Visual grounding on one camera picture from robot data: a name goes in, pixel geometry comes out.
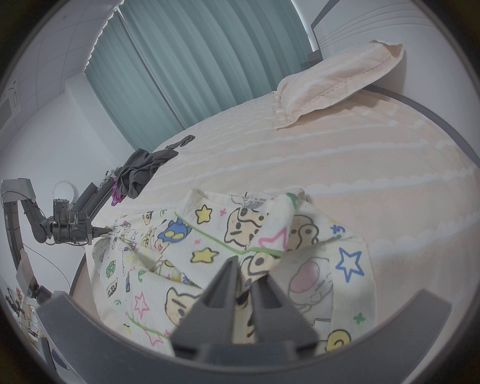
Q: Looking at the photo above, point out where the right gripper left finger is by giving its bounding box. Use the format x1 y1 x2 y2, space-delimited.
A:
170 256 241 357

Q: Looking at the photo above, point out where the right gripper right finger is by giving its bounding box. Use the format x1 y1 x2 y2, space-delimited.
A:
250 276 320 353

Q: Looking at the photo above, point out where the white printed pyjama top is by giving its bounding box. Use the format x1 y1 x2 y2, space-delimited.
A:
90 187 376 358

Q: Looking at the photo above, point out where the pile of clothes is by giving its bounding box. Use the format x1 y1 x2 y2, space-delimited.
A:
99 135 197 206

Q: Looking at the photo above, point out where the bed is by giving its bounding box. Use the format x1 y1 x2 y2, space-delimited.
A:
69 0 480 359

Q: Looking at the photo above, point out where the white air conditioner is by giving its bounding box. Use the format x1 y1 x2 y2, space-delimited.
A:
0 80 19 130

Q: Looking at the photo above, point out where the blue-green curtain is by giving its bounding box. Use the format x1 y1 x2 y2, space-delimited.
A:
84 8 187 151
118 0 314 126

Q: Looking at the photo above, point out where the pink striped pillow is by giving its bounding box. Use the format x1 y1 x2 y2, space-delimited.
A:
275 40 405 131

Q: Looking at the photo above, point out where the grey white bedside table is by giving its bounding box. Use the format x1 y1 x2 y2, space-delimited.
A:
302 48 324 70

